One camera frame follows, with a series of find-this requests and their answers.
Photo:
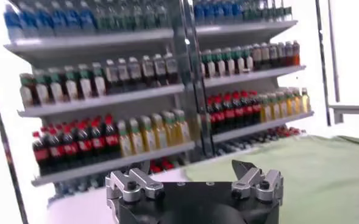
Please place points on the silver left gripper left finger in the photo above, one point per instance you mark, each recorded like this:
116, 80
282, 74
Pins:
127, 182

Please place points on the green cap dark tea bottle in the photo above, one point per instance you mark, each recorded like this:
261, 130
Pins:
219, 63
84, 82
55, 86
98, 79
248, 59
41, 88
238, 61
208, 64
70, 83
26, 91
228, 62

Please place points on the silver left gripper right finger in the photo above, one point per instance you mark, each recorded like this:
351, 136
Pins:
269, 182

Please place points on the yellow tea bottle white cap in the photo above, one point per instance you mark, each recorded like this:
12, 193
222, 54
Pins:
170, 129
274, 107
136, 137
297, 102
181, 126
305, 100
265, 109
147, 134
125, 139
290, 103
282, 105
158, 131

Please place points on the black slanted frame pole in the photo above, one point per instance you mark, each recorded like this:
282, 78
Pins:
324, 76
5, 140

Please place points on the red cap cola bottle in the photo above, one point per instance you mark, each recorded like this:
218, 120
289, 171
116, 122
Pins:
112, 137
219, 115
247, 108
228, 112
70, 146
255, 107
84, 143
211, 117
41, 153
56, 149
238, 110
98, 140

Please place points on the beige label dark drink bottle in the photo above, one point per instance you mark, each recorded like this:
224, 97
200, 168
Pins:
257, 57
265, 56

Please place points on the grey metal side table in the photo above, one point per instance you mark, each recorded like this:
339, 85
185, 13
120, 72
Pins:
353, 109

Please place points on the green polo shirt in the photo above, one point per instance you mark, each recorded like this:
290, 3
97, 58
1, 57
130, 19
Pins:
319, 182

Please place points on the grey metal shelving unit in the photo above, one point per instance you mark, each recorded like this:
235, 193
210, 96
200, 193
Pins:
252, 76
106, 101

